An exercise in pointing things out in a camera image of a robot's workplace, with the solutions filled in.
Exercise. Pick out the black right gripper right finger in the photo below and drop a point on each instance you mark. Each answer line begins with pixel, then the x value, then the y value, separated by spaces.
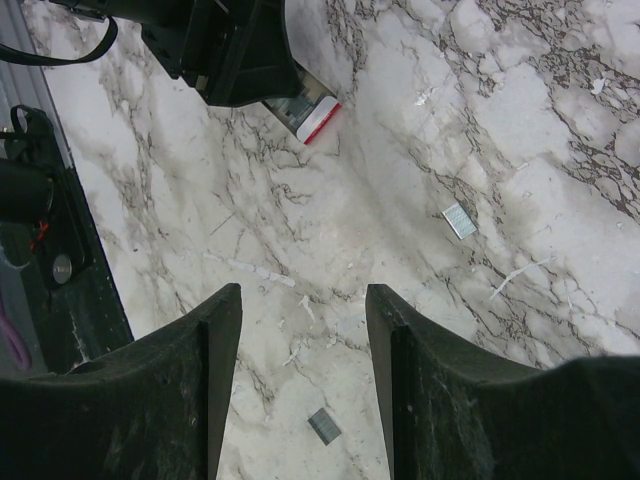
pixel 452 410

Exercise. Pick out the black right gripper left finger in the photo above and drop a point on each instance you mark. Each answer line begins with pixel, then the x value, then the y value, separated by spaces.
pixel 153 409

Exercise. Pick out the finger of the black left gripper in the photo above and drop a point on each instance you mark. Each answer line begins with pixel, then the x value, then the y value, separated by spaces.
pixel 252 59

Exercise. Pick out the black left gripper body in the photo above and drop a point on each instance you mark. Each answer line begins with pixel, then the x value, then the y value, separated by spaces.
pixel 190 39

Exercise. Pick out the staple box tray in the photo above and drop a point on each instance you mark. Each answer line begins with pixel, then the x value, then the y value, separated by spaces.
pixel 306 114

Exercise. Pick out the small staple piece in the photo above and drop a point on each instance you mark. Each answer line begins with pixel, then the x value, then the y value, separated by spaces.
pixel 324 426

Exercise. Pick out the staple strip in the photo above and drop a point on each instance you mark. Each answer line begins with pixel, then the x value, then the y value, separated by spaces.
pixel 459 221

